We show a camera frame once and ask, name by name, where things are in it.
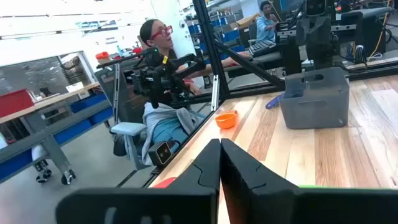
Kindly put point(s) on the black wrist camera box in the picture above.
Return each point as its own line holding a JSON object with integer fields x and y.
{"x": 315, "y": 7}

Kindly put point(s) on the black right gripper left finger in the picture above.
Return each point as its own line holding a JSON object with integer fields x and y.
{"x": 199, "y": 205}

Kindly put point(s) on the black equipment box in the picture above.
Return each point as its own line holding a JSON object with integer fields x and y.
{"x": 363, "y": 28}

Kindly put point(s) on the orange measuring cup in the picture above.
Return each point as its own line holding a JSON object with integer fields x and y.
{"x": 226, "y": 120}

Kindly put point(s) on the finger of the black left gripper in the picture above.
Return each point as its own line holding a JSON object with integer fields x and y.
{"x": 304, "y": 31}
{"x": 323, "y": 31}

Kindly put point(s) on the small dark blue measuring cup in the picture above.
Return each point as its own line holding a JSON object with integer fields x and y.
{"x": 273, "y": 102}

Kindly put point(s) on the black background robot arm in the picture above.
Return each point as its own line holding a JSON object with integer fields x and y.
{"x": 155, "y": 77}

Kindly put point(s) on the shelf with blue bins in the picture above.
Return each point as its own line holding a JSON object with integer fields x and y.
{"x": 230, "y": 35}

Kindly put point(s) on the small black exterior camera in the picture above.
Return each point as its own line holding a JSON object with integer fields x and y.
{"x": 161, "y": 153}

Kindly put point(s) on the black keyboard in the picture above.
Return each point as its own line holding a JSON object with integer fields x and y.
{"x": 261, "y": 47}

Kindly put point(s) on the grey plastic basket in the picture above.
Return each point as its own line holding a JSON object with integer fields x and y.
{"x": 314, "y": 105}

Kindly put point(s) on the black desk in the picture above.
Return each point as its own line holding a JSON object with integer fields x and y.
{"x": 264, "y": 60}

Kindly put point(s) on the cardboard box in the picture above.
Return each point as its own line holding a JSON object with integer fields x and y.
{"x": 247, "y": 21}

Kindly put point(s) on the person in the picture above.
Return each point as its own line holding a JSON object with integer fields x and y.
{"x": 264, "y": 28}
{"x": 158, "y": 37}

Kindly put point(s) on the blue storage bin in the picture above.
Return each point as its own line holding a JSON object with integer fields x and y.
{"x": 88, "y": 102}
{"x": 102, "y": 115}
{"x": 14, "y": 165}
{"x": 73, "y": 132}

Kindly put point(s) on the green measuring cup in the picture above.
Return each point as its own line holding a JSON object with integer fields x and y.
{"x": 311, "y": 186}

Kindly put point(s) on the red measuring cup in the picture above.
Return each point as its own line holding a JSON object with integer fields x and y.
{"x": 164, "y": 183}

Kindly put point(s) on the red storage bin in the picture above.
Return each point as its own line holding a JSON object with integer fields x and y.
{"x": 14, "y": 102}

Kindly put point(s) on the silver aluminium bar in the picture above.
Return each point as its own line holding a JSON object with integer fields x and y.
{"x": 214, "y": 93}

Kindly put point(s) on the grey office chair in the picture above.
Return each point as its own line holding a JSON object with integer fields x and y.
{"x": 129, "y": 128}

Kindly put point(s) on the grey wheeled workbench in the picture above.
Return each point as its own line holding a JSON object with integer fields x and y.
{"x": 46, "y": 130}

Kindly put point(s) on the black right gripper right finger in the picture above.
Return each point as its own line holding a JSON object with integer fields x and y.
{"x": 264, "y": 202}

